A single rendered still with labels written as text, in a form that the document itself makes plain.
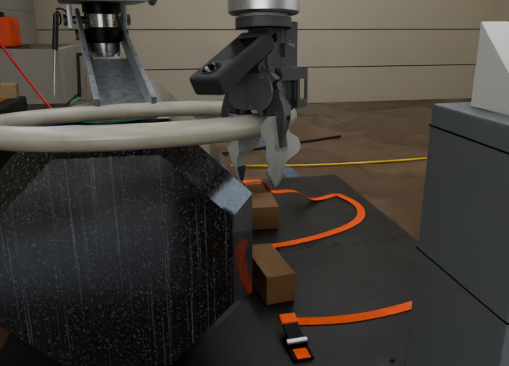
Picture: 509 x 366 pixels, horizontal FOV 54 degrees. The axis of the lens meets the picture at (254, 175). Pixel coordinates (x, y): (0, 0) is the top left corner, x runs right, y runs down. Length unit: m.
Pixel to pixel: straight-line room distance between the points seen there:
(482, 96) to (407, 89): 6.30
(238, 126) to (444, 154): 0.86
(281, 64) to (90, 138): 0.26
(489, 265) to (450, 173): 0.25
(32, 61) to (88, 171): 3.31
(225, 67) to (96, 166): 0.82
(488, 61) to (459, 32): 6.62
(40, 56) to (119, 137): 4.04
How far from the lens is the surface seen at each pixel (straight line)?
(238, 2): 0.63
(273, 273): 1.95
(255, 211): 2.59
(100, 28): 1.40
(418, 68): 7.69
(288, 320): 1.81
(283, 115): 0.61
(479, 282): 1.31
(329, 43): 7.12
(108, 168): 1.34
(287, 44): 0.67
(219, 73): 0.56
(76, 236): 1.42
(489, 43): 1.36
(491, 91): 1.34
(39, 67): 4.61
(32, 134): 0.61
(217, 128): 0.59
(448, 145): 1.37
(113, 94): 1.15
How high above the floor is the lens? 1.05
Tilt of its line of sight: 17 degrees down
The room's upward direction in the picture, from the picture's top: straight up
